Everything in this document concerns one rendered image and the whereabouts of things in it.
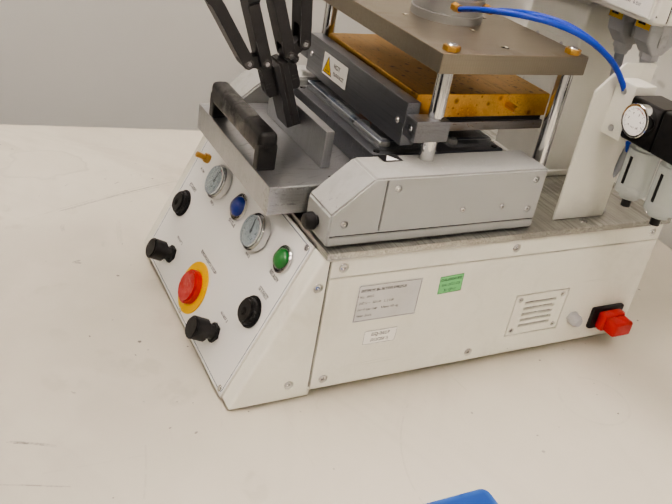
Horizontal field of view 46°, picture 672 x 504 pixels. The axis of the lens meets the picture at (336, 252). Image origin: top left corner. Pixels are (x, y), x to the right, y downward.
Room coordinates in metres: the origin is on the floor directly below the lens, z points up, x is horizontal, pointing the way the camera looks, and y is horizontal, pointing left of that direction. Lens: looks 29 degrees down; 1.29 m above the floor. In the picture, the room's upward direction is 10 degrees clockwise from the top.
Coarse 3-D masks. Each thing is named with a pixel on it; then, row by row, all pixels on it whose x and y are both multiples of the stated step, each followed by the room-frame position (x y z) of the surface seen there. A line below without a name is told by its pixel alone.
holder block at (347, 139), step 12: (300, 96) 0.89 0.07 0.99; (312, 96) 0.88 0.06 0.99; (312, 108) 0.86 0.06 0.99; (324, 108) 0.85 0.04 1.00; (324, 120) 0.83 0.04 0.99; (336, 120) 0.82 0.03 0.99; (336, 132) 0.81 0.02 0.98; (348, 132) 0.79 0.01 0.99; (336, 144) 0.80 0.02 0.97; (348, 144) 0.78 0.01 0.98; (360, 144) 0.76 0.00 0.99; (444, 144) 0.80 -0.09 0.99; (492, 144) 0.83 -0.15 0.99; (348, 156) 0.78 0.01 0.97; (360, 156) 0.76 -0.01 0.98; (372, 156) 0.74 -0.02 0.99
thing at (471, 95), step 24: (360, 48) 0.88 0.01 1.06; (384, 48) 0.90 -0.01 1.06; (384, 72) 0.81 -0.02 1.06; (408, 72) 0.82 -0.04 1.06; (432, 72) 0.84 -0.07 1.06; (456, 96) 0.78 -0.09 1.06; (480, 96) 0.79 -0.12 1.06; (504, 96) 0.81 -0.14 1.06; (528, 96) 0.83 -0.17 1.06; (456, 120) 0.79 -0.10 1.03; (480, 120) 0.80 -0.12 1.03; (504, 120) 0.82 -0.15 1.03; (528, 120) 0.83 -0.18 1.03
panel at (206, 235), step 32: (192, 192) 0.86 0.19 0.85; (160, 224) 0.88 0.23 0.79; (192, 224) 0.83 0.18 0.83; (224, 224) 0.78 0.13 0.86; (288, 224) 0.70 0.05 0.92; (192, 256) 0.79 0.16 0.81; (224, 256) 0.74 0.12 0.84; (256, 256) 0.71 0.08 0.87; (288, 256) 0.67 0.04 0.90; (224, 288) 0.71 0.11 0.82; (256, 288) 0.68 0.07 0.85; (288, 288) 0.64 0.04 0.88; (224, 320) 0.68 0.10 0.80; (256, 320) 0.64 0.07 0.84; (224, 352) 0.65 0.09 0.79; (224, 384) 0.62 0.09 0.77
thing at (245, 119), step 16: (224, 96) 0.79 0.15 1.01; (240, 96) 0.80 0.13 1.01; (224, 112) 0.79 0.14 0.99; (240, 112) 0.75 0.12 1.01; (256, 112) 0.76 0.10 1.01; (240, 128) 0.75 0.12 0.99; (256, 128) 0.72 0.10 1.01; (256, 144) 0.71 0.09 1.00; (272, 144) 0.71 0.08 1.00; (256, 160) 0.70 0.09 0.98; (272, 160) 0.71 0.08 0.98
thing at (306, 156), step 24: (216, 120) 0.82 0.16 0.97; (264, 120) 0.84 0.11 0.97; (312, 120) 0.77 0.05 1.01; (216, 144) 0.80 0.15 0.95; (240, 144) 0.76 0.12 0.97; (288, 144) 0.79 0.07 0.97; (312, 144) 0.76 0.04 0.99; (240, 168) 0.74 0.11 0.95; (288, 168) 0.72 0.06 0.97; (312, 168) 0.73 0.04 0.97; (336, 168) 0.74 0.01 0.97; (264, 192) 0.68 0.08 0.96; (288, 192) 0.68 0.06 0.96
